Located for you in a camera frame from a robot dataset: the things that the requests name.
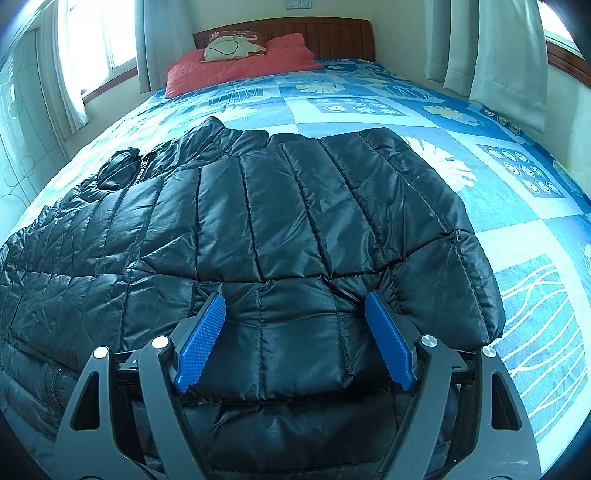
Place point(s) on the black puffer jacket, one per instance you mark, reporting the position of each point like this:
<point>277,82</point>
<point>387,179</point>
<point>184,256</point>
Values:
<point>286,217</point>

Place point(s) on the printed cream cushion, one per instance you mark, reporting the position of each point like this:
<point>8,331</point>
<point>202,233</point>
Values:
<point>231,46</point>

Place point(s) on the bed with blue patterned sheet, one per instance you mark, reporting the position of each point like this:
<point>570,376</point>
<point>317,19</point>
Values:
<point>508,203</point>

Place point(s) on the sheer white curtain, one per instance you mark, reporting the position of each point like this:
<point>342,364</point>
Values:
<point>64,83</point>

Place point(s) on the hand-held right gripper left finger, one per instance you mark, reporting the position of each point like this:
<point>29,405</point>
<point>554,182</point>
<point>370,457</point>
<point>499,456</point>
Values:
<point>201,341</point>

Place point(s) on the white framed window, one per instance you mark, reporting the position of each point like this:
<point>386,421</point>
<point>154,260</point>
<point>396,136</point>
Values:
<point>556,23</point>
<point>104,41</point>

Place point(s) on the grey curtain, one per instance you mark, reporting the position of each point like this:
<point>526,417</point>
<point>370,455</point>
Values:
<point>159,41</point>
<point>503,50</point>

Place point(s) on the red pillow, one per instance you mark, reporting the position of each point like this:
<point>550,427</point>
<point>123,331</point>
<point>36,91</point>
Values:
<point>249,71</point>

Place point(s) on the white wall socket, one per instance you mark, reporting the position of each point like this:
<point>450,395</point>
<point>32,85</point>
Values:
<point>298,4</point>

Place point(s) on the wooden window sill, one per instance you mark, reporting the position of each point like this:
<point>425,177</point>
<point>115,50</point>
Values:
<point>568,62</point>

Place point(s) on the wooden headboard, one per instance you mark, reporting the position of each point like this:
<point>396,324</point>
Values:
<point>337,39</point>

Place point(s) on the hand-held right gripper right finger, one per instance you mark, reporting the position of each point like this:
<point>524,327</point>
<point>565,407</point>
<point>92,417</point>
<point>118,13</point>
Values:
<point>390,341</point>

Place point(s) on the wardrobe with frosted glass doors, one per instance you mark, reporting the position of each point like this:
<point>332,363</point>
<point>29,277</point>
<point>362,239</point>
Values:
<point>23,138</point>

